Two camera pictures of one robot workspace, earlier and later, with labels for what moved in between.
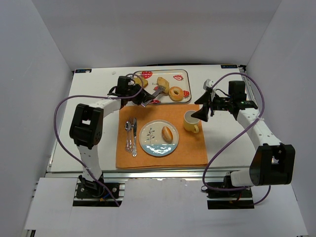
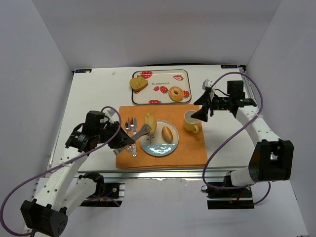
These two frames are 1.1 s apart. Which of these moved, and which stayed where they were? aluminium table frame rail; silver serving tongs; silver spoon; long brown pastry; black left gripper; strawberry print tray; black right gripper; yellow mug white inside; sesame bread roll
Moved: black left gripper; long brown pastry; silver serving tongs
Stayed: silver spoon; strawberry print tray; aluminium table frame rail; yellow mug white inside; sesame bread roll; black right gripper
